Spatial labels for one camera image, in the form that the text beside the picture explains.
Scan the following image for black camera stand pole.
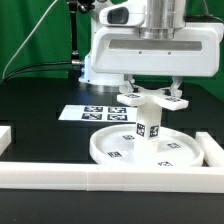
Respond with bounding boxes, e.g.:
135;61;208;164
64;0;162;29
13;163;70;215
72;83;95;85
66;0;98;79

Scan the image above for white cross table base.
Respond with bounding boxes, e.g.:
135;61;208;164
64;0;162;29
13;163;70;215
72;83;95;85
117;87;189;111

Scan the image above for white front fence bar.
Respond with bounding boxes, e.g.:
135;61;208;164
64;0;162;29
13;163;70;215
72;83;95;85
0;162;224;193

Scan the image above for white left fence bar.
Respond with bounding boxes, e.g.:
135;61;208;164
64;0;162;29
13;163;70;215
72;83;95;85
0;126;12;156

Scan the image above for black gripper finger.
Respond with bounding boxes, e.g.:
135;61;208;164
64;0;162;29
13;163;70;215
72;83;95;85
163;76;183;98
119;74;138;94

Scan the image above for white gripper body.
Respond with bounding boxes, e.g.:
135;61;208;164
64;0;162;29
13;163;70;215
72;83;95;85
91;23;224;77

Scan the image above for grey cable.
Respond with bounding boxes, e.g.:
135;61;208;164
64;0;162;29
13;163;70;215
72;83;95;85
2;0;60;80

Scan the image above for black cable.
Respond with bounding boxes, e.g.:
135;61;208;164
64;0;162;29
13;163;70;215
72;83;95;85
0;60;84;84

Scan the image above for white marker tag sheet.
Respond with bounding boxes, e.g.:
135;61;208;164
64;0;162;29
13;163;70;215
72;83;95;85
59;105;137;122

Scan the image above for white fence bar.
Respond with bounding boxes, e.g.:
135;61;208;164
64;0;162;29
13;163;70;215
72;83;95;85
0;162;224;193
0;126;12;156
196;132;224;167

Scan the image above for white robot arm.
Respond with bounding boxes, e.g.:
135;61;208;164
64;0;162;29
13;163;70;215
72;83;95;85
79;0;224;87

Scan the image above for white round table top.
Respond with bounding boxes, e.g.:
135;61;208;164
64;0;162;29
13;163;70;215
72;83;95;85
89;124;204;167

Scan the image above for white right fence bar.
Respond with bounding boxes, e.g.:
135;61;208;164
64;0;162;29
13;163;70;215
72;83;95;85
196;132;224;167

